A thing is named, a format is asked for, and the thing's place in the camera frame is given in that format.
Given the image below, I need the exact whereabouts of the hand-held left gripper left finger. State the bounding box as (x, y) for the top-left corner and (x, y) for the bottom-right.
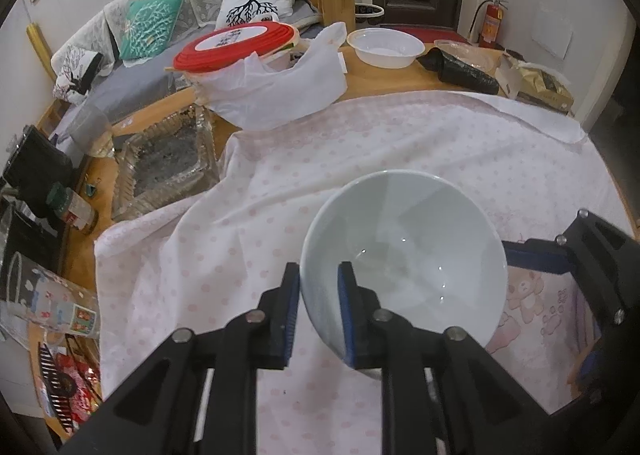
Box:
(60, 262), (303, 455)

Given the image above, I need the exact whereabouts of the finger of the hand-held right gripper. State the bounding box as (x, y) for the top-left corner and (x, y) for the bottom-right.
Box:
(569, 330), (608, 393)
(501, 208), (640, 327)

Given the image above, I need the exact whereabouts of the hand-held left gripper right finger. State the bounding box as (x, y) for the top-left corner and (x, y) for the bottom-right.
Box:
(337, 261), (551, 455)

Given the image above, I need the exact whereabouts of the medium white bowl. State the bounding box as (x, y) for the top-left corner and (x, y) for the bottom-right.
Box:
(300, 170), (509, 381)

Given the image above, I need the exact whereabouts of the gold snack bag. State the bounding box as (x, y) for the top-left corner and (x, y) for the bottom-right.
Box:
(500, 52), (575, 113)

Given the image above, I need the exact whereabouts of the white pink-dotted tablecloth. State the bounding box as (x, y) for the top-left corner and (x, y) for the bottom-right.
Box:
(94, 90), (640, 455)

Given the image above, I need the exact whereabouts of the clear plastic tray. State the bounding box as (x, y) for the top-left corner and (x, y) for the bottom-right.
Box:
(111, 105), (221, 222)

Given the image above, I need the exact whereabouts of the dark seaweed packet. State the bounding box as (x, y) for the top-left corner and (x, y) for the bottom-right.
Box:
(417, 48), (501, 96)

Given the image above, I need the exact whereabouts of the red printed wrapper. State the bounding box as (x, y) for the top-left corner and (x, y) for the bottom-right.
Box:
(55, 350), (103, 426)

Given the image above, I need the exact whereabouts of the clear plastic lid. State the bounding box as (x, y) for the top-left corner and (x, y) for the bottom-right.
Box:
(434, 39), (501, 68)

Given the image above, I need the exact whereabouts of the white plastic bag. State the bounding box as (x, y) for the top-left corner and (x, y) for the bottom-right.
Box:
(197, 22), (348, 131)

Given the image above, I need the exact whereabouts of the printed glass tumbler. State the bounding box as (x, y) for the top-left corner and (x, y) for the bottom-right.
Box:
(0, 252), (101, 351)

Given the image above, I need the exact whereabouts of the red fire extinguisher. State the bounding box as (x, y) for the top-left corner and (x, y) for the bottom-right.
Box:
(470, 0), (508, 48)

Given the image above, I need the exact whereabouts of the green-lidded spice jar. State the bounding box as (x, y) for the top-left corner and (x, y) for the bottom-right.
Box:
(46, 184), (99, 236)

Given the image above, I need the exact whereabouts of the black hair claw clip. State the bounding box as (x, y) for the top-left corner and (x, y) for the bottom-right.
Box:
(37, 342), (78, 421)

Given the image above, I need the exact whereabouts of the red doormat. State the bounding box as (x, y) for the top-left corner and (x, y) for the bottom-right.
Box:
(382, 24), (471, 43)

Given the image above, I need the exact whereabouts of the white disposable bowl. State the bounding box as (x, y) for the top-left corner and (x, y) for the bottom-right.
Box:
(346, 28), (426, 68)

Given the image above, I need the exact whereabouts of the wine glass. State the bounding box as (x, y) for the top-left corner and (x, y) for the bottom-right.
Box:
(69, 102), (116, 158)

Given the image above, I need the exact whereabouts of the red-lidded white container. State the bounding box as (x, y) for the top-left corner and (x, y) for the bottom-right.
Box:
(173, 21), (301, 86)

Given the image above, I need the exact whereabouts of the grey sofa with lace cover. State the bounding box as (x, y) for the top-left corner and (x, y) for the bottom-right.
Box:
(50, 0), (356, 136)

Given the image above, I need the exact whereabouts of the grey trash bin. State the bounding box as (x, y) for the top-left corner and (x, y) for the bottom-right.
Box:
(354, 4), (386, 28)

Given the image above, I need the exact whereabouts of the white tree-print pillow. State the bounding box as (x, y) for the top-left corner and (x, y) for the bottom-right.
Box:
(215, 0), (298, 28)

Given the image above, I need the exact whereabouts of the teal leaf-print pillow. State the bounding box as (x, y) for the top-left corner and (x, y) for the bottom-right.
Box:
(118, 0), (183, 61)

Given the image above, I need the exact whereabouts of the black and white pillow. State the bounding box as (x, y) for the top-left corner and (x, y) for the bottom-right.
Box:
(52, 48), (103, 101)

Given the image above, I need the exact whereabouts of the wooden plank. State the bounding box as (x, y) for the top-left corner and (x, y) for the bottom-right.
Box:
(27, 22), (55, 83)

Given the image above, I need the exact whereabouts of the white wall panel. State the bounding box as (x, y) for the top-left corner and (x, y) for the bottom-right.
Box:
(531, 5), (573, 58)

